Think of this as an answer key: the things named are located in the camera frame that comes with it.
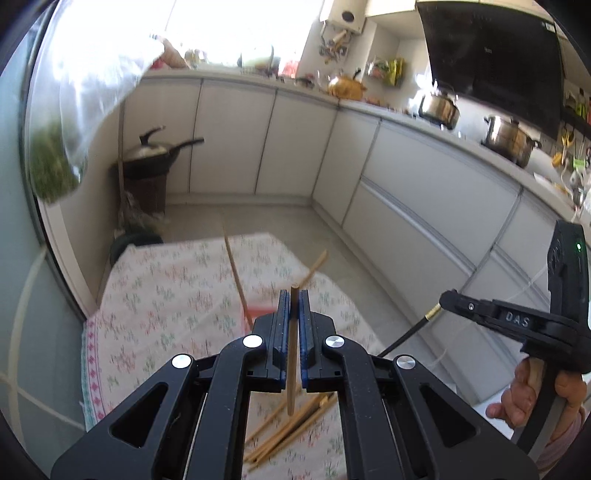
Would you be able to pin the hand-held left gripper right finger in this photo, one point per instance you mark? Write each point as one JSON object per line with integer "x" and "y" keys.
{"x": 304, "y": 323}

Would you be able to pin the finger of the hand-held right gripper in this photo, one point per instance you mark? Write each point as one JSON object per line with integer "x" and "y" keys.
{"x": 489, "y": 311}

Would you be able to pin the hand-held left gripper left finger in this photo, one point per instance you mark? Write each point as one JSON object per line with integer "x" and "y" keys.
{"x": 284, "y": 323}

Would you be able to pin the pink plastic basket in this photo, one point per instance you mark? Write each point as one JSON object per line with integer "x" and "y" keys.
{"x": 261, "y": 311}

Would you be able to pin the light wooden chopstick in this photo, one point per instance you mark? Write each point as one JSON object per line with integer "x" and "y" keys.
{"x": 292, "y": 350}

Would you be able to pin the black chopstick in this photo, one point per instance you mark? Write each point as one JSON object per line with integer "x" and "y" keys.
{"x": 406, "y": 333}

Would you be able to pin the bunch of wooden chopsticks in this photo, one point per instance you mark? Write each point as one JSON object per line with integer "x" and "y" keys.
{"x": 295, "y": 427}

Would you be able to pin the person's right forearm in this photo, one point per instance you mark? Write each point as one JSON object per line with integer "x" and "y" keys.
{"x": 561, "y": 443}

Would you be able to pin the person's right hand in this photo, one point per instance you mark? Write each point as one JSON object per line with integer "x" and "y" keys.
{"x": 517, "y": 397}

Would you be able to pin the floral tablecloth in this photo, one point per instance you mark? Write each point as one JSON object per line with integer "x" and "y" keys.
{"x": 175, "y": 314}

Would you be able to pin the hanging kitchen tools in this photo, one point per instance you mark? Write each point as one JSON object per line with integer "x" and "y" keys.
{"x": 575, "y": 134}

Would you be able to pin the white kitchen cabinets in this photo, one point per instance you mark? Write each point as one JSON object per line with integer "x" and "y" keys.
{"x": 415, "y": 184}

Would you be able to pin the steel steamer pot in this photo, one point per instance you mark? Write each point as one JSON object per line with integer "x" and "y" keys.
{"x": 508, "y": 141}

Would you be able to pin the dark round stool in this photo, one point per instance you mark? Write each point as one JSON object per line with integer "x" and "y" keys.
{"x": 134, "y": 242}

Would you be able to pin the bag of vegetables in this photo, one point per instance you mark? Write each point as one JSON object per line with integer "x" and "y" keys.
{"x": 136, "y": 217}

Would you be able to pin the black wok with lid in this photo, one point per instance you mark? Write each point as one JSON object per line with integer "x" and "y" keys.
{"x": 154, "y": 157}

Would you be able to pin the steel kettle on stove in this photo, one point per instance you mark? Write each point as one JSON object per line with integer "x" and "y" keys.
{"x": 438, "y": 107}

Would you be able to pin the black range hood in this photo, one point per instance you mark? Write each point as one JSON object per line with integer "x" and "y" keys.
{"x": 494, "y": 55}

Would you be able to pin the golden pot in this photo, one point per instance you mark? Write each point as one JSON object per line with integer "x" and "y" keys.
{"x": 346, "y": 85}

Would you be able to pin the glass sliding door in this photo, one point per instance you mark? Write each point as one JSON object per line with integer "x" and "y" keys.
{"x": 27, "y": 277}

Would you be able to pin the hanging yellow green bags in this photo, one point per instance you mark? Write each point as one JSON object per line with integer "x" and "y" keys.
{"x": 388, "y": 71}

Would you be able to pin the water heater pipes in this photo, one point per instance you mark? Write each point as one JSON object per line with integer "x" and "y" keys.
{"x": 334, "y": 46}

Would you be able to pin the kitchen window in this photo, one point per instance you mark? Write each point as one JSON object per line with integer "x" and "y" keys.
{"x": 244, "y": 27}

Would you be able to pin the plastic bag of greens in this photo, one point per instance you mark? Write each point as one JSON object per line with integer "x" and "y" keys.
{"x": 83, "y": 101}

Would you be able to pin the white water heater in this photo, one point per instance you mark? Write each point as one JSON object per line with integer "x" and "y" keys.
{"x": 346, "y": 16}

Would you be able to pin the white wall cabinet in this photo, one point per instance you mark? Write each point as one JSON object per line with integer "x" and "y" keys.
{"x": 392, "y": 8}

